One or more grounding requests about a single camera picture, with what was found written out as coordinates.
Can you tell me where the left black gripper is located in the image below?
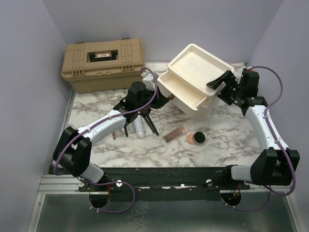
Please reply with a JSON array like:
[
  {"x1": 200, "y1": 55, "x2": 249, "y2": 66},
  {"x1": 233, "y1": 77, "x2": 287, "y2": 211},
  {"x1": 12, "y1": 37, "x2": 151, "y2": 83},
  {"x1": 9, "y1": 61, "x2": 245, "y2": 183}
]
[{"x1": 136, "y1": 85, "x2": 168, "y2": 111}]

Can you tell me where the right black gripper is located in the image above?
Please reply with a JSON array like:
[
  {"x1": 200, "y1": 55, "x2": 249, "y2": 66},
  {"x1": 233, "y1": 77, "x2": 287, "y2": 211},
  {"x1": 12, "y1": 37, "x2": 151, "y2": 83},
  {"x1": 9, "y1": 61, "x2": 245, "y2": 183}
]
[{"x1": 208, "y1": 71, "x2": 244, "y2": 106}]

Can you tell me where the black fan makeup brush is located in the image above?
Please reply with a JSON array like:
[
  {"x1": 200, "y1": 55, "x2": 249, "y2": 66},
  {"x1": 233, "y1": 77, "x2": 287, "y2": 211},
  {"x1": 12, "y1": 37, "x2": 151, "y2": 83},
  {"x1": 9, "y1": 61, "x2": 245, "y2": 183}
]
[{"x1": 140, "y1": 107, "x2": 159, "y2": 135}]

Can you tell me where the cream top drawer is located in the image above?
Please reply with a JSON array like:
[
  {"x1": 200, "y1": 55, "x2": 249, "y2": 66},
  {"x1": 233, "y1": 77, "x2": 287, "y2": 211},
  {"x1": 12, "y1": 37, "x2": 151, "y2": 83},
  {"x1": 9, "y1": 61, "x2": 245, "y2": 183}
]
[{"x1": 157, "y1": 71, "x2": 210, "y2": 117}]

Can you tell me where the cream drawer organizer cabinet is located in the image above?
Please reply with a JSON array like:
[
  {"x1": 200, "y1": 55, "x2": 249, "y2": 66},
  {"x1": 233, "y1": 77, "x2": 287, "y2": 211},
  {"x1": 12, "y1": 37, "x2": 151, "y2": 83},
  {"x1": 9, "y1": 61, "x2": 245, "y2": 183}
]
[{"x1": 168, "y1": 43, "x2": 235, "y2": 120}]

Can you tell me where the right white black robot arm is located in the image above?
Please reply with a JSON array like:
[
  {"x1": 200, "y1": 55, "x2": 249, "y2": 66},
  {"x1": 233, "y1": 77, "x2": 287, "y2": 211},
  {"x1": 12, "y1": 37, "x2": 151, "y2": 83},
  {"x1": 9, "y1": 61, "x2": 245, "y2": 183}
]
[{"x1": 207, "y1": 69, "x2": 300, "y2": 189}]

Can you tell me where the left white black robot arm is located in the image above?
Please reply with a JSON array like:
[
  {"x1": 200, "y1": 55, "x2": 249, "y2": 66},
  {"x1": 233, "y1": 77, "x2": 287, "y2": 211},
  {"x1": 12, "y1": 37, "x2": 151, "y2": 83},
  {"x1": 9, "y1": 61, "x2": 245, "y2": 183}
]
[{"x1": 53, "y1": 82, "x2": 169, "y2": 191}]

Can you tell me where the black round makeup brush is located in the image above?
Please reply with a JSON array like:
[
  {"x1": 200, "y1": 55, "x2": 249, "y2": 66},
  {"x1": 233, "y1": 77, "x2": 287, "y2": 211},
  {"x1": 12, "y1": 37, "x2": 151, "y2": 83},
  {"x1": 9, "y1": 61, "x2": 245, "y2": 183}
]
[{"x1": 124, "y1": 125, "x2": 128, "y2": 137}]

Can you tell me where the orange makeup sponge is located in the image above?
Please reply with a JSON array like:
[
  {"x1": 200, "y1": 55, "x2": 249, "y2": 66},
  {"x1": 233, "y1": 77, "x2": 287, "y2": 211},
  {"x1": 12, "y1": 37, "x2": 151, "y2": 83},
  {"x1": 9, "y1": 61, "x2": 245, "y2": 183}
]
[{"x1": 186, "y1": 133, "x2": 195, "y2": 145}]

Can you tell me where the white cosmetic bottle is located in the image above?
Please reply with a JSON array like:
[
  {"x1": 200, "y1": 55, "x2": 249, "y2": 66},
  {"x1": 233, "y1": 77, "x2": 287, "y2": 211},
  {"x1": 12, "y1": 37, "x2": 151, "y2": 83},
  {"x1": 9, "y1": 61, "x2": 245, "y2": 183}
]
[{"x1": 134, "y1": 115, "x2": 144, "y2": 138}]

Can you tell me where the tan plastic toolbox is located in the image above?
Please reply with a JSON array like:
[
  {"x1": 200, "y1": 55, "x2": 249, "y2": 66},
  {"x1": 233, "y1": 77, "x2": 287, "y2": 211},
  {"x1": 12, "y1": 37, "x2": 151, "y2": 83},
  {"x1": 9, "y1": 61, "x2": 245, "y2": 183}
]
[{"x1": 61, "y1": 38, "x2": 145, "y2": 94}]

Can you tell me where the brown eyeshadow palette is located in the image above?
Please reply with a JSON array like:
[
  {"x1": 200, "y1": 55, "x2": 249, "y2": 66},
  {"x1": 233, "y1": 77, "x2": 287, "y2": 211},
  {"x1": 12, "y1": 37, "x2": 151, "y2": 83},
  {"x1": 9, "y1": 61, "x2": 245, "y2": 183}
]
[{"x1": 163, "y1": 126, "x2": 186, "y2": 144}]

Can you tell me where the black round compact jar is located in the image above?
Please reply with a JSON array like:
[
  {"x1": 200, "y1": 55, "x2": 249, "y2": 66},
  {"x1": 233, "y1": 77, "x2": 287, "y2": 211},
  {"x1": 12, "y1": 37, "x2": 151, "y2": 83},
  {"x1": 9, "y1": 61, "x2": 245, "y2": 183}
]
[{"x1": 193, "y1": 131, "x2": 206, "y2": 144}]

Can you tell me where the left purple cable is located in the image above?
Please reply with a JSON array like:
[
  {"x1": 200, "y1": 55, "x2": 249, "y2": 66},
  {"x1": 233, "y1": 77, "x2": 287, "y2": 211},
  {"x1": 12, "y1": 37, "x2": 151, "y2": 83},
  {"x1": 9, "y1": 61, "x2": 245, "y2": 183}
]
[{"x1": 53, "y1": 67, "x2": 160, "y2": 214}]

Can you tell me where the black mounting rail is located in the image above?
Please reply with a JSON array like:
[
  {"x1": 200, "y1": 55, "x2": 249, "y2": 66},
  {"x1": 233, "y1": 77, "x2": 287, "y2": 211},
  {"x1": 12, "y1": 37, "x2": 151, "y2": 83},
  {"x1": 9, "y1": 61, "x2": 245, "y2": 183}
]
[{"x1": 78, "y1": 166, "x2": 251, "y2": 207}]

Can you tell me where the aluminium extrusion rail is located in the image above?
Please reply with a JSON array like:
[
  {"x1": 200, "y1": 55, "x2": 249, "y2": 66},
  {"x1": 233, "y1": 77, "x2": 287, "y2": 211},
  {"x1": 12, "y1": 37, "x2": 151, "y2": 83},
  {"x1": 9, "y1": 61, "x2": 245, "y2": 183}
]
[{"x1": 37, "y1": 175, "x2": 86, "y2": 195}]

